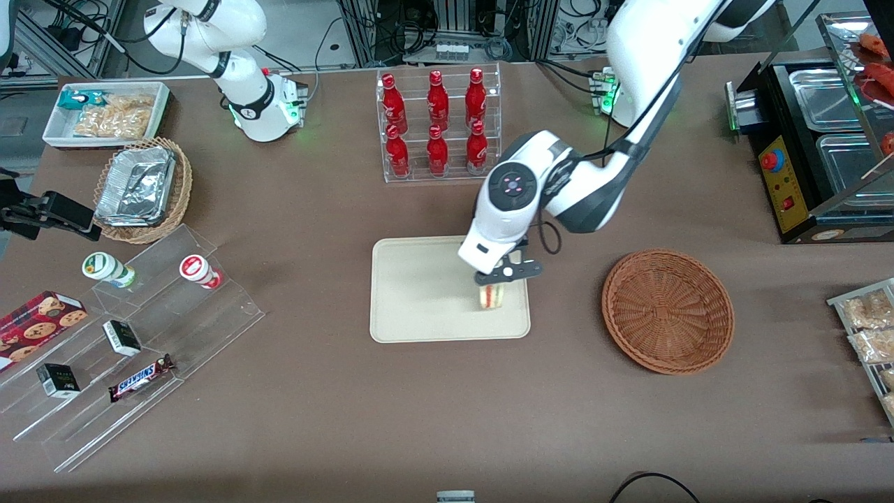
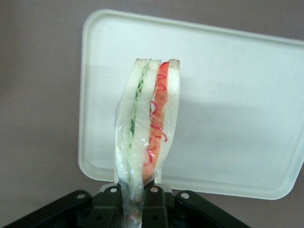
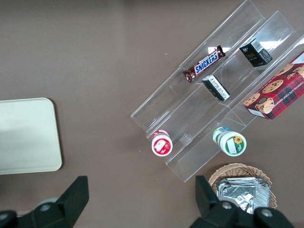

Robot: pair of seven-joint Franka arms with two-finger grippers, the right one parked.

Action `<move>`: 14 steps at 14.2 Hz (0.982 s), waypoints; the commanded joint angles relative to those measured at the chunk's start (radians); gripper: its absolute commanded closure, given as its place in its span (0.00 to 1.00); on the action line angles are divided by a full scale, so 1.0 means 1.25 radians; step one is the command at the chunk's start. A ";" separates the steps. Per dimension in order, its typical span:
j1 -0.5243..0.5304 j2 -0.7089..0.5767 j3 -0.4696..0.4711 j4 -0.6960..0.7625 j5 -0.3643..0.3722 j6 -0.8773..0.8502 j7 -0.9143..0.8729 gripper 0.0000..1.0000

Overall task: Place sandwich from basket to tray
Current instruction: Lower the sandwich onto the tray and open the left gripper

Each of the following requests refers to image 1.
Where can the clear bag of chips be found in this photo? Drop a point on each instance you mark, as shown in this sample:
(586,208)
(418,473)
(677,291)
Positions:
(115,117)

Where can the small grey object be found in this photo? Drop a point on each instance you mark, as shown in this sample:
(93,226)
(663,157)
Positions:
(455,497)

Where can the black food warmer yellow panel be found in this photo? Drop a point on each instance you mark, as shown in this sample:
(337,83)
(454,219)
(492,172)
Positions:
(782,175)

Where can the steel warmer pan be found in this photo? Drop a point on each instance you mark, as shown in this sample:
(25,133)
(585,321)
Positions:
(824,98)
(848,164)

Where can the red sausage food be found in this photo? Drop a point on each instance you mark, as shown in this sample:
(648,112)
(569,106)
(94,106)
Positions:
(876,73)

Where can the red label yogurt cup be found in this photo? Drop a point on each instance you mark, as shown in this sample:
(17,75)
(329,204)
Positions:
(198,270)

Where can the clear bagged fried snack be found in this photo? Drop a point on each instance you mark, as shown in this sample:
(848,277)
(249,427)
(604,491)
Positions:
(869,309)
(876,346)

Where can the triangular sandwich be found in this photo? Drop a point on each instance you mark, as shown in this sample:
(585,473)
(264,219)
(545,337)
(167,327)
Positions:
(492,297)

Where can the clear acrylic bottle rack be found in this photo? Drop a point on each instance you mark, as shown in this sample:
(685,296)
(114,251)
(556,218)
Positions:
(454,175)

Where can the aluminium foil container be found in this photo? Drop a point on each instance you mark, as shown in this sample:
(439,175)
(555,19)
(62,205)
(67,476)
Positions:
(136,185)

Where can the red cola bottle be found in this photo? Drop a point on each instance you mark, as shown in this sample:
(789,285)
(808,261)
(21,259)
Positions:
(394,105)
(437,152)
(475,98)
(477,150)
(397,154)
(438,101)

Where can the small black carton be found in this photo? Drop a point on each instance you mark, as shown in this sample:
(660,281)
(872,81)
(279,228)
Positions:
(58,381)
(122,337)

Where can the white rectangular snack bin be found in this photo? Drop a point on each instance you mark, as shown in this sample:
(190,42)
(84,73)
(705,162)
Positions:
(56,133)

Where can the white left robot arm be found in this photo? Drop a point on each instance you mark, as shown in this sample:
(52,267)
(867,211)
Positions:
(642,42)

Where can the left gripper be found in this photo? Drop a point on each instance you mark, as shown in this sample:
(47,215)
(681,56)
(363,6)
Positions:
(524,242)

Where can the green label yogurt cup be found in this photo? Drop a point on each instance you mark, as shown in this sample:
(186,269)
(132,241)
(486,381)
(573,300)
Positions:
(108,269)

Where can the beige plastic tray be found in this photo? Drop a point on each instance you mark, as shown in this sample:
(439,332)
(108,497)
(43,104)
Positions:
(426,293)

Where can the red cookie box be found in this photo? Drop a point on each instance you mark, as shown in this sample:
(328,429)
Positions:
(35,325)

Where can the round brown wicker basket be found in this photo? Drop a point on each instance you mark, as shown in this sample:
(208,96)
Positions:
(667,314)

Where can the small wicker basket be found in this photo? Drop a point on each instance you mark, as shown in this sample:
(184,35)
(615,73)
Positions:
(180,188)

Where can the grey metal snack rack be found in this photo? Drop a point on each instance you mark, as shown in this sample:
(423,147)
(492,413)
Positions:
(841,302)

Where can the Snickers chocolate bar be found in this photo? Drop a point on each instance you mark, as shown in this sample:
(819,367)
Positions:
(140,378)

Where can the clear acrylic stepped display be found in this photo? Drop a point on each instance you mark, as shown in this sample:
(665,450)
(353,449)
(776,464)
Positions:
(209,328)

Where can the black clamp device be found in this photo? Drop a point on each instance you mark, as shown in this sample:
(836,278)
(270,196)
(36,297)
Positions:
(59,211)

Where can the teal snack packet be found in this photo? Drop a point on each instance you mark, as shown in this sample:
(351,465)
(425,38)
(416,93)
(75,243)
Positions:
(80,98)

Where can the white power strip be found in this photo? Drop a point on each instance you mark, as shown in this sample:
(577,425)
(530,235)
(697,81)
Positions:
(452,50)

